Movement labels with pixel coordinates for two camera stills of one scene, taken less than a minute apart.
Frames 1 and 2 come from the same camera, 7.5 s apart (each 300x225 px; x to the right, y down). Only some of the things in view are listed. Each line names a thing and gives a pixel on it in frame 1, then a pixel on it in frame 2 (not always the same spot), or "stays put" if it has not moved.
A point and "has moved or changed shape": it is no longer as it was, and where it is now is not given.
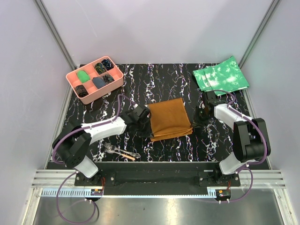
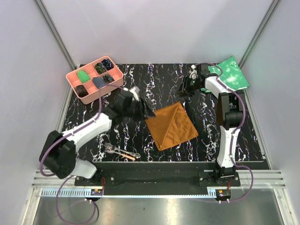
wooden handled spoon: [127, 156] stays put
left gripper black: [147, 133] to [146, 111]
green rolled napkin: [83, 76] stays put
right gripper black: [198, 123] to [184, 89]
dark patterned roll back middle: [100, 68] stays put
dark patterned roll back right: [107, 63] stays put
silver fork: [135, 154] stays put
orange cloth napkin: [169, 119] has moved or changed shape
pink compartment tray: [95, 79] stays put
